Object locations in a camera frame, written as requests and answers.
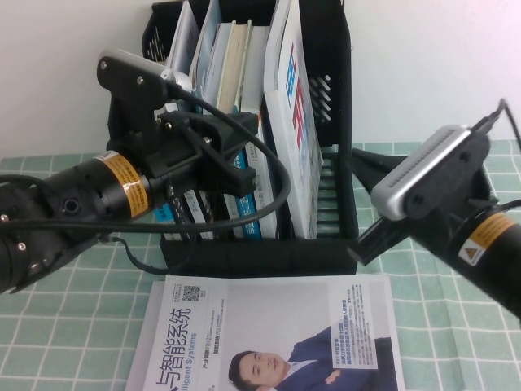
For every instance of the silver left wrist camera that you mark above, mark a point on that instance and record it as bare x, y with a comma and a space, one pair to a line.
130, 79

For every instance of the thick white spine orange-band book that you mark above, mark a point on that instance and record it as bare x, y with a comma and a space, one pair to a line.
254, 61

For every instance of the black spine robotics book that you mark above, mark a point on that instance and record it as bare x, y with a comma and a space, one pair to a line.
181, 212

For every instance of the white show catalogue book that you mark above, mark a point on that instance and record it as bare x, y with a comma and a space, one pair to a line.
295, 122

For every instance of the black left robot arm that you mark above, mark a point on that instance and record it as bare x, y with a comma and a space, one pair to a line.
61, 203

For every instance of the black plastic book holder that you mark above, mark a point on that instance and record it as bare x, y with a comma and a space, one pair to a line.
317, 256

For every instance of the magazine with suited man cover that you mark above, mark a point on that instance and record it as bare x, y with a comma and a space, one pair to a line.
264, 317

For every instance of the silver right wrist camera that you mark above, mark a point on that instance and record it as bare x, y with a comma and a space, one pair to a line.
415, 175

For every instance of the cyan spine book, tan pages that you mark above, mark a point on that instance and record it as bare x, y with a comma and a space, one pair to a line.
165, 213

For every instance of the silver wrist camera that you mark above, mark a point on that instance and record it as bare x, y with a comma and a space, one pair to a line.
130, 79
415, 175

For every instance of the green checked tablecloth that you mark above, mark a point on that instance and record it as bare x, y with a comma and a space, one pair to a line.
447, 346

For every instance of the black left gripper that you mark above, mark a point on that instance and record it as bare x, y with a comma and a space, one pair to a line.
175, 159

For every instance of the blue spine mechanism design book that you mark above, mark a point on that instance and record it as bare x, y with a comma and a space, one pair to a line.
234, 61

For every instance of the thin light blue magazine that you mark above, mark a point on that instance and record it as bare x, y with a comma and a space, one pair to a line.
207, 40

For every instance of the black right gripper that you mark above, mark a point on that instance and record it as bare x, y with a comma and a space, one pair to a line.
437, 228

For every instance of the thin white booklet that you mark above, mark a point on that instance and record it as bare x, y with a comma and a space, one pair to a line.
183, 45

